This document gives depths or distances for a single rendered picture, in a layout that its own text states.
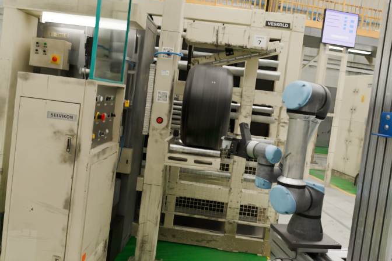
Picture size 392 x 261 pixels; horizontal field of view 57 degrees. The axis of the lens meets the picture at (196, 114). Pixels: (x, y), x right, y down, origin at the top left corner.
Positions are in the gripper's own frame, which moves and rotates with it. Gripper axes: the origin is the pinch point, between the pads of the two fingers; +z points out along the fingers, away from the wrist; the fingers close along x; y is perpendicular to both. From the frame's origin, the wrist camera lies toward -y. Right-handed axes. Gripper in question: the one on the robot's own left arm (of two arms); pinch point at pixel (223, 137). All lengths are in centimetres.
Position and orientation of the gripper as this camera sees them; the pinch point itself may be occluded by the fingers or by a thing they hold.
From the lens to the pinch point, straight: 183.6
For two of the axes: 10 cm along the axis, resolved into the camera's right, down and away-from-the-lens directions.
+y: -2.3, 9.7, -0.3
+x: 7.7, 2.0, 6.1
